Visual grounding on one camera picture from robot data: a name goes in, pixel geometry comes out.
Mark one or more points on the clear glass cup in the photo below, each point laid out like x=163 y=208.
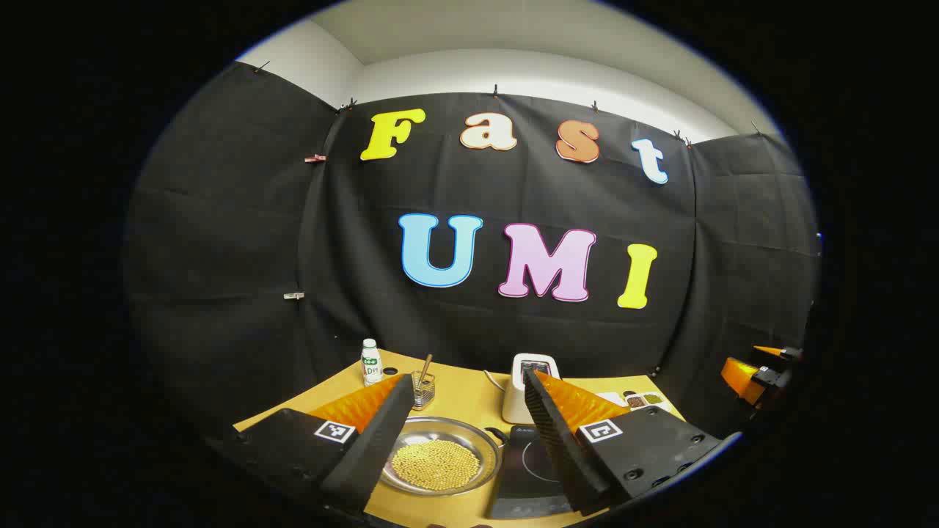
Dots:
x=423 y=394

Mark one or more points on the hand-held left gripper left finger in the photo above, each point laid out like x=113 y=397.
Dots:
x=374 y=447

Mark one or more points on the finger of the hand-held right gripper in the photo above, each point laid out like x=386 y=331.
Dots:
x=770 y=352
x=741 y=375

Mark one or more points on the wooden stick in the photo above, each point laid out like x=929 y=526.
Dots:
x=425 y=364

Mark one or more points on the white toaster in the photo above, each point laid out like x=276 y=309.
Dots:
x=513 y=400

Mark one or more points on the white bottle with green label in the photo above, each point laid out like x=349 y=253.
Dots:
x=372 y=363

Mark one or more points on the pile of soybeans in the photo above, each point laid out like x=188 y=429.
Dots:
x=436 y=464

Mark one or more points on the black backdrop cloth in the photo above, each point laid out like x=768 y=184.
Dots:
x=513 y=198

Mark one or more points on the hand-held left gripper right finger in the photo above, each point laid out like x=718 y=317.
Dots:
x=561 y=447

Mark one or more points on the white divided tray with beans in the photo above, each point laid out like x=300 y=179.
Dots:
x=640 y=401

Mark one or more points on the black induction cooktop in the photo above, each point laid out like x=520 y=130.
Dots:
x=528 y=477

